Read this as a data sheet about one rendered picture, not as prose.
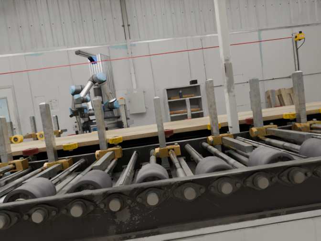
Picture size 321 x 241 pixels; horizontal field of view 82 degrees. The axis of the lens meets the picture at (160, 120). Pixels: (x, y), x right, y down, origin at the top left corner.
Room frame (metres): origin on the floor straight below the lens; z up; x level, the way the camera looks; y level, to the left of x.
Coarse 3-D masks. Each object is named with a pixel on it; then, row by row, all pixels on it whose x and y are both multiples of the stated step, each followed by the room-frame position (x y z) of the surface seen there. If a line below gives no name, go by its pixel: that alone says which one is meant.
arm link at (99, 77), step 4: (100, 72) 2.45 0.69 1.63; (92, 76) 2.49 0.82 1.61; (96, 76) 2.43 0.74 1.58; (100, 76) 2.42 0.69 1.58; (104, 76) 2.47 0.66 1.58; (96, 80) 2.46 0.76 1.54; (100, 80) 2.44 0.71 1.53; (104, 80) 2.46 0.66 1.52; (100, 84) 2.47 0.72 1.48; (104, 84) 2.49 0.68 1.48; (104, 88) 2.51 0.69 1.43; (108, 88) 2.54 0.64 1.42; (104, 92) 2.55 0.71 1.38; (108, 92) 2.54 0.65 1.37; (108, 96) 2.55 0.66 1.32; (112, 96) 2.58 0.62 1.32; (112, 100) 2.57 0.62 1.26; (116, 100) 2.59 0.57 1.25; (108, 104) 2.64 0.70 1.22; (112, 104) 2.59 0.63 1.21; (116, 104) 2.59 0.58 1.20; (112, 108) 2.63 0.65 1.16; (116, 108) 2.61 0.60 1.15
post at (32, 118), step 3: (30, 117) 2.04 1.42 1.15; (33, 117) 2.06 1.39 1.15; (30, 120) 2.04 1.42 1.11; (33, 120) 2.05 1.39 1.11; (33, 123) 2.04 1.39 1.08; (33, 126) 2.04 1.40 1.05; (33, 129) 2.04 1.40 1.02; (36, 129) 2.07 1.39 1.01; (33, 132) 2.04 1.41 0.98; (36, 132) 2.06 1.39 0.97; (33, 138) 2.04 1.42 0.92; (36, 138) 2.05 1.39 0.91
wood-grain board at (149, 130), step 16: (240, 112) 1.89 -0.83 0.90; (272, 112) 1.41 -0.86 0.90; (320, 112) 1.22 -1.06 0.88; (128, 128) 1.81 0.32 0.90; (144, 128) 1.55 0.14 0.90; (176, 128) 1.21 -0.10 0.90; (192, 128) 1.19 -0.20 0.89; (16, 144) 1.68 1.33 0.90; (32, 144) 1.45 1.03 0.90; (80, 144) 1.17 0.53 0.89
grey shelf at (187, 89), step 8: (168, 88) 4.40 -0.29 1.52; (176, 88) 4.85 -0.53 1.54; (184, 88) 4.87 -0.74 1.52; (192, 88) 4.89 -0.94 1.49; (200, 88) 4.46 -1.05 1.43; (168, 96) 4.83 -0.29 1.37; (200, 96) 4.46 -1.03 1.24; (168, 104) 4.39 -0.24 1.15; (176, 104) 4.85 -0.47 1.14; (184, 104) 4.87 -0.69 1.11; (192, 104) 4.88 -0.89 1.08; (200, 104) 4.71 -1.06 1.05; (168, 112) 4.39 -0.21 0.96; (192, 112) 4.45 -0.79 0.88; (200, 112) 4.79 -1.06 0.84; (168, 120) 4.50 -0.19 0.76; (176, 120) 4.84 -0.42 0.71
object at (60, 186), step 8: (232, 152) 1.04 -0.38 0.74; (296, 152) 0.93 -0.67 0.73; (184, 160) 1.05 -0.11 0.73; (192, 160) 1.06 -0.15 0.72; (240, 160) 0.91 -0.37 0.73; (184, 168) 0.87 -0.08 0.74; (72, 176) 0.98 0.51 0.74; (120, 176) 0.87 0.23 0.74; (64, 184) 0.87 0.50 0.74; (56, 192) 0.79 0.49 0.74
